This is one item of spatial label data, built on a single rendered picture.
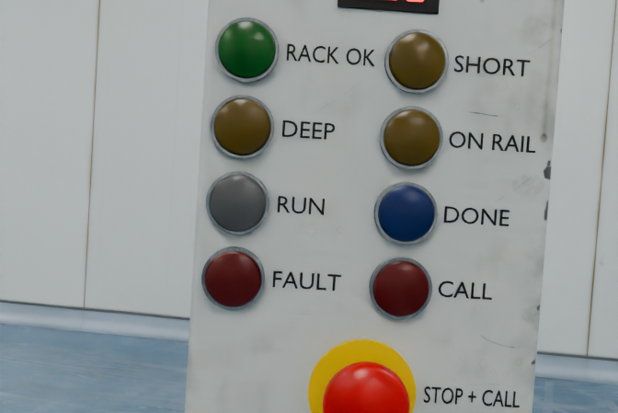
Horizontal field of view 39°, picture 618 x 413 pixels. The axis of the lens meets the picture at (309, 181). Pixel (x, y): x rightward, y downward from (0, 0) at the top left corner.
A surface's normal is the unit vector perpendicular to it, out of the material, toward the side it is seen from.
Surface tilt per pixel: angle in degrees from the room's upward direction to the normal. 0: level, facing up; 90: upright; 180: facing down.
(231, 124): 90
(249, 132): 92
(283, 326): 90
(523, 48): 90
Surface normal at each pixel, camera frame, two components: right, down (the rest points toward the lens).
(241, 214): 0.06, 0.11
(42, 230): -0.14, 0.04
